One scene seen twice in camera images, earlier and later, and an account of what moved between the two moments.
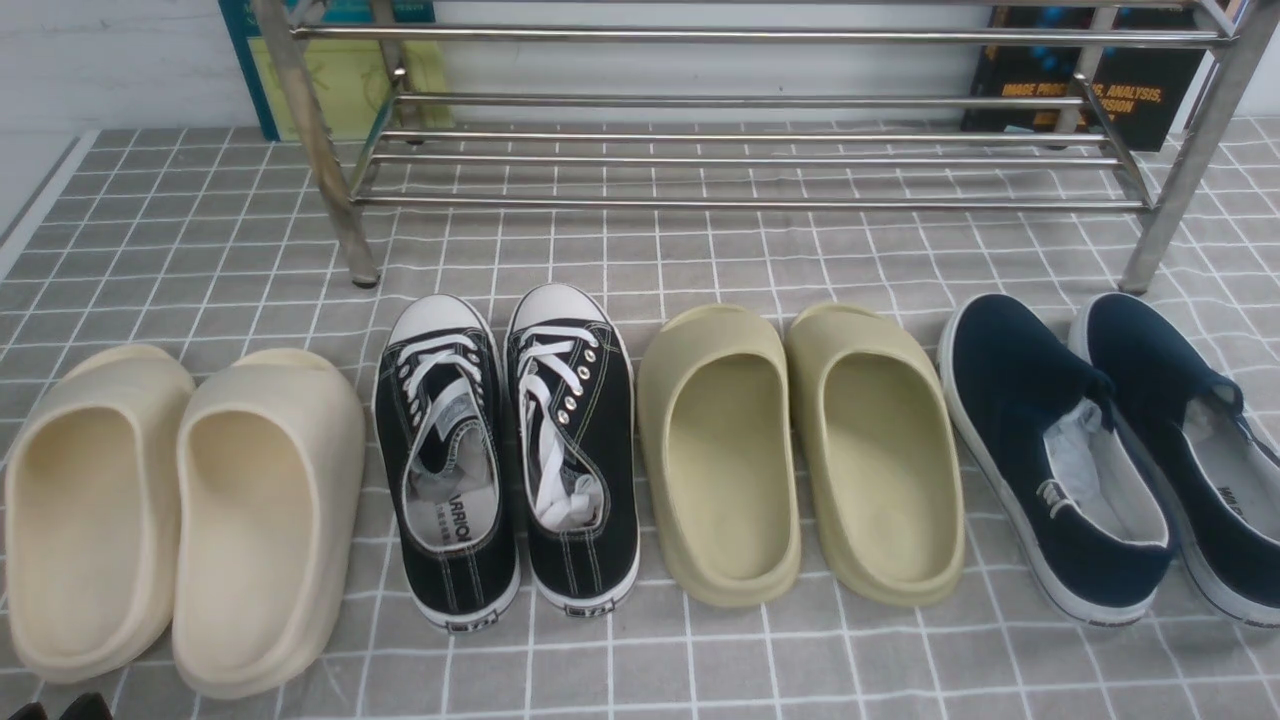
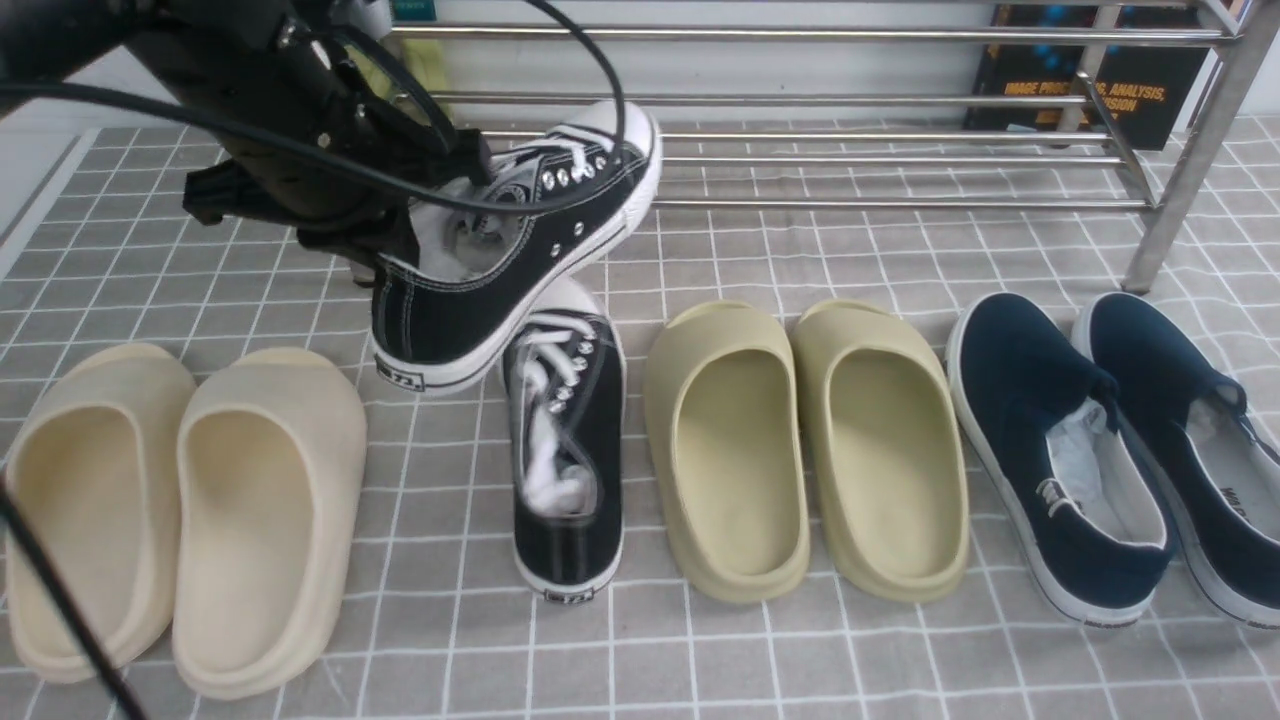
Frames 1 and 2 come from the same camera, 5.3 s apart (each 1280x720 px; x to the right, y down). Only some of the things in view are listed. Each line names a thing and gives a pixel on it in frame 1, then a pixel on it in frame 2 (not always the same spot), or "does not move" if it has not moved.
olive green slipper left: [719, 453] does not move
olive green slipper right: [880, 454] does not move
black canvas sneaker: [447, 436] to [474, 273]
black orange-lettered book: [1142, 90] does not move
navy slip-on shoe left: [1061, 456] does not move
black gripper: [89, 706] to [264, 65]
